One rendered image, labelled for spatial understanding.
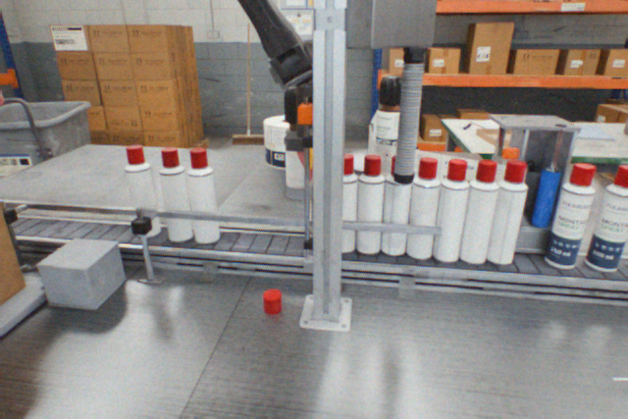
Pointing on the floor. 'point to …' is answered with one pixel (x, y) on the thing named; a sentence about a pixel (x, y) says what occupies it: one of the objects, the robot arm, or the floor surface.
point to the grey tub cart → (39, 131)
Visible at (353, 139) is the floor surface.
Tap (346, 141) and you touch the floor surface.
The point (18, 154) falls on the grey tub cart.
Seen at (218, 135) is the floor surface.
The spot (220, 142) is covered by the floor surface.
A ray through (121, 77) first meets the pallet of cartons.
